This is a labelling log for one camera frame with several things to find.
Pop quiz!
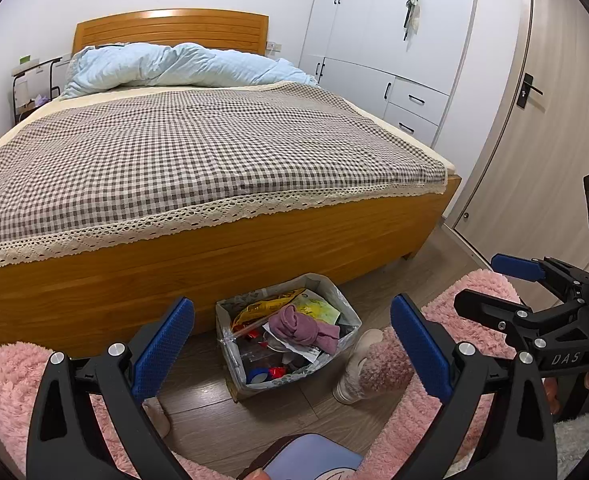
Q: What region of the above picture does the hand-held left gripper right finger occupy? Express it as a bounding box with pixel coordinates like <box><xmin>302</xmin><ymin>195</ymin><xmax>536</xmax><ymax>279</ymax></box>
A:
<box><xmin>390</xmin><ymin>294</ymin><xmax>559</xmax><ymax>480</ymax></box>

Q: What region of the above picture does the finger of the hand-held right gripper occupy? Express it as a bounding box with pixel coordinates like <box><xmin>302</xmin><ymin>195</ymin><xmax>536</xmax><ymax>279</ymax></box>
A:
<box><xmin>491</xmin><ymin>254</ymin><xmax>589</xmax><ymax>301</ymax></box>
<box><xmin>454</xmin><ymin>288</ymin><xmax>540</xmax><ymax>333</ymax></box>

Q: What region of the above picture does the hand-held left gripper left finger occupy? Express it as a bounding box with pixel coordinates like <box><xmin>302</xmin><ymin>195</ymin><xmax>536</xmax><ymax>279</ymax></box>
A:
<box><xmin>27</xmin><ymin>296</ymin><xmax>196</xmax><ymax>480</ymax></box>

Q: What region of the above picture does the bin with leaf print bag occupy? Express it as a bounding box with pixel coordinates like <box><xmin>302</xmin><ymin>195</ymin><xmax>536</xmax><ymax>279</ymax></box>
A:
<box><xmin>215</xmin><ymin>272</ymin><xmax>362</xmax><ymax>403</ymax></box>

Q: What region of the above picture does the yellow snack bag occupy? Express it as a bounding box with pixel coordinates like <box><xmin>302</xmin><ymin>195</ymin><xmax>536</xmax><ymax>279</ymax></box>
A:
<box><xmin>232</xmin><ymin>287</ymin><xmax>307</xmax><ymax>333</ymax></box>

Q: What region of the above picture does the green fruit print pouch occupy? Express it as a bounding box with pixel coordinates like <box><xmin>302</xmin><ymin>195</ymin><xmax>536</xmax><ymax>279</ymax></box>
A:
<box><xmin>294</xmin><ymin>292</ymin><xmax>342</xmax><ymax>326</ymax></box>

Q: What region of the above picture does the purple towel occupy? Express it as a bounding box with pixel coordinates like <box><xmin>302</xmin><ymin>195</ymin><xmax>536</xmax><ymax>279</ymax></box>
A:
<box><xmin>268</xmin><ymin>305</ymin><xmax>341</xmax><ymax>356</ymax></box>

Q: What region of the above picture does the person's right leg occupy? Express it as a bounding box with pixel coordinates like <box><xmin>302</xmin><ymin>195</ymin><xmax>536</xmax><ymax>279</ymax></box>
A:
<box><xmin>364</xmin><ymin>269</ymin><xmax>525</xmax><ymax>480</ymax></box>

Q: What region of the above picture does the person's right foot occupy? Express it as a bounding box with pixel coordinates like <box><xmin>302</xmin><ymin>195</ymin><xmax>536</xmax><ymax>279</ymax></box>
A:
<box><xmin>333</xmin><ymin>329</ymin><xmax>392</xmax><ymax>405</ymax></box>

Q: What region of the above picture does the beige slipper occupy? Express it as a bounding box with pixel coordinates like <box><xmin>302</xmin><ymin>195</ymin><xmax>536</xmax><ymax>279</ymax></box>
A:
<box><xmin>142</xmin><ymin>395</ymin><xmax>172</xmax><ymax>438</ymax></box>

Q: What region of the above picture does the wooden bed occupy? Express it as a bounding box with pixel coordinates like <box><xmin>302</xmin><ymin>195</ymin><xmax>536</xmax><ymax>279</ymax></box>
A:
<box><xmin>0</xmin><ymin>8</ymin><xmax>462</xmax><ymax>361</ymax></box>

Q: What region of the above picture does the beige door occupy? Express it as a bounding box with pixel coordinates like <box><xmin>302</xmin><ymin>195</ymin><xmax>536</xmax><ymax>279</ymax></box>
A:
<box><xmin>451</xmin><ymin>0</ymin><xmax>589</xmax><ymax>271</ymax></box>

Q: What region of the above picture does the light blue printed top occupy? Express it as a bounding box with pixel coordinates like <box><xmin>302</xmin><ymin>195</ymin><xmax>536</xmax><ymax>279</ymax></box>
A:
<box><xmin>239</xmin><ymin>432</ymin><xmax>365</xmax><ymax>480</ymax></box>

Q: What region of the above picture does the hanging white bag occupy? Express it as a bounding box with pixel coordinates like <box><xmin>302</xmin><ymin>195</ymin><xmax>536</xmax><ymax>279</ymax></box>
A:
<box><xmin>403</xmin><ymin>0</ymin><xmax>422</xmax><ymax>41</ymax></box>

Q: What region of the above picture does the light blue duvet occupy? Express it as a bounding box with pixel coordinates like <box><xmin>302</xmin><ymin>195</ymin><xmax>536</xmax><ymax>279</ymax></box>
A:
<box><xmin>59</xmin><ymin>42</ymin><xmax>319</xmax><ymax>101</ymax></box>

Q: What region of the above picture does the white wardrobe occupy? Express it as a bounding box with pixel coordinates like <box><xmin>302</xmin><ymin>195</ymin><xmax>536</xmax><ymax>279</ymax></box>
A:
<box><xmin>298</xmin><ymin>0</ymin><xmax>480</xmax><ymax>148</ymax></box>

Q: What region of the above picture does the black door handle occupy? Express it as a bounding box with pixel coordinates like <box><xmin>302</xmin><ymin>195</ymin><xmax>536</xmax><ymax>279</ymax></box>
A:
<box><xmin>517</xmin><ymin>72</ymin><xmax>544</xmax><ymax>108</ymax></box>

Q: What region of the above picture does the black frame bedside rack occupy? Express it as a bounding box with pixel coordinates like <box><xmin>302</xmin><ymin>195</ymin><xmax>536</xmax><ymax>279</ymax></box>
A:
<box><xmin>12</xmin><ymin>57</ymin><xmax>72</xmax><ymax>123</ymax></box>

